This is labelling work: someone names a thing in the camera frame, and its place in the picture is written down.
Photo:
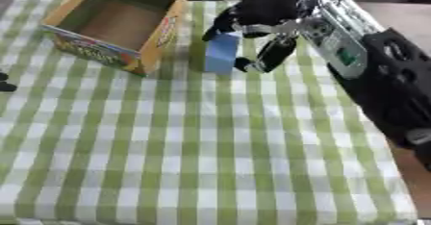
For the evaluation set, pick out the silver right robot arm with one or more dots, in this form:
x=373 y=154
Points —
x=370 y=65

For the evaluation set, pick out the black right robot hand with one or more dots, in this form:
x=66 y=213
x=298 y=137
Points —
x=269 y=11

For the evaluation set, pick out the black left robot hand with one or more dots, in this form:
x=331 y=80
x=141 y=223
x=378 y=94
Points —
x=5 y=84

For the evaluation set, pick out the blue rectangular block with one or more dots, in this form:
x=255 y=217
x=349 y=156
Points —
x=221 y=52

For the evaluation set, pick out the tan cardboard box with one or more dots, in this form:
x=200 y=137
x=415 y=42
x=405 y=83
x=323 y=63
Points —
x=120 y=20

